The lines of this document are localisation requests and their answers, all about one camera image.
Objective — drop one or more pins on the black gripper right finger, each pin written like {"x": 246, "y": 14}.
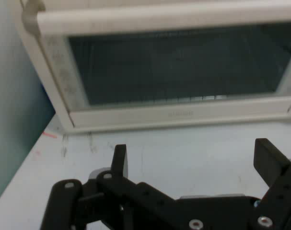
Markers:
{"x": 282, "y": 191}

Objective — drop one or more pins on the cream glass oven door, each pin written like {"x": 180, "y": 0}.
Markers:
{"x": 159, "y": 112}

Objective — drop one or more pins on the cream toaster oven body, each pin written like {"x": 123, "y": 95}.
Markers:
{"x": 99, "y": 129}

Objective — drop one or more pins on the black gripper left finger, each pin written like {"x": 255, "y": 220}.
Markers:
{"x": 126, "y": 198}

